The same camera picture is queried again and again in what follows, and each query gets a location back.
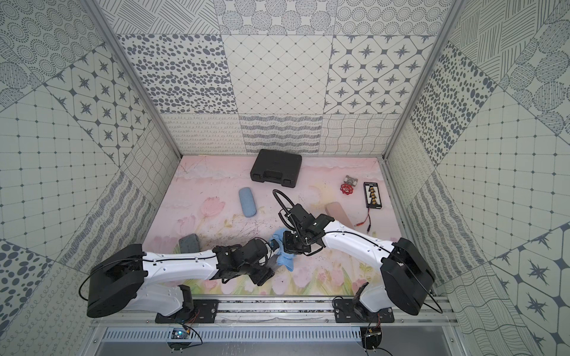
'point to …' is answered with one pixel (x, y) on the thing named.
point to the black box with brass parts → (372, 195)
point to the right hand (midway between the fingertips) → (285, 252)
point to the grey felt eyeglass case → (271, 262)
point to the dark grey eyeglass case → (189, 244)
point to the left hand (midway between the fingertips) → (273, 273)
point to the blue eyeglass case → (247, 201)
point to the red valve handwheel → (346, 189)
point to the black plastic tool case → (277, 167)
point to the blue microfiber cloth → (284, 259)
